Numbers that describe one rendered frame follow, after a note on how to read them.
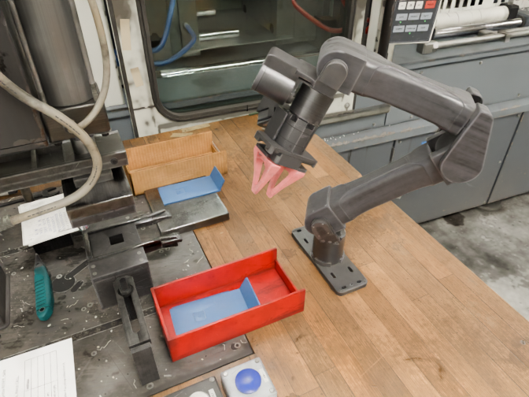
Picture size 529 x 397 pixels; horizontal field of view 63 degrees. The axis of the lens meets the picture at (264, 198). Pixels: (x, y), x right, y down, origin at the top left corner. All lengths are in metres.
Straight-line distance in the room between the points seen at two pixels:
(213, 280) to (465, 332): 0.46
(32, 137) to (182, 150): 0.60
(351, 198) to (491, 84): 1.43
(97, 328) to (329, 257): 0.45
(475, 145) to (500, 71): 1.43
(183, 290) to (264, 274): 0.17
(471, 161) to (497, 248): 1.80
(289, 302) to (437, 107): 0.40
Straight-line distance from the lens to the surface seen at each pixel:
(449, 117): 0.72
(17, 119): 0.69
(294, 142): 0.71
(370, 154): 1.88
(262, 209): 1.04
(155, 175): 1.10
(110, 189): 0.74
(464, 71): 1.99
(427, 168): 0.76
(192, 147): 1.23
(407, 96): 0.70
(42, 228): 1.02
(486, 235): 2.59
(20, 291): 0.98
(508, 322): 0.92
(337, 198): 0.80
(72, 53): 0.69
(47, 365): 0.84
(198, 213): 1.01
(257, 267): 0.86
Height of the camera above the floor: 1.55
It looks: 38 degrees down
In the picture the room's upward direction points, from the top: straight up
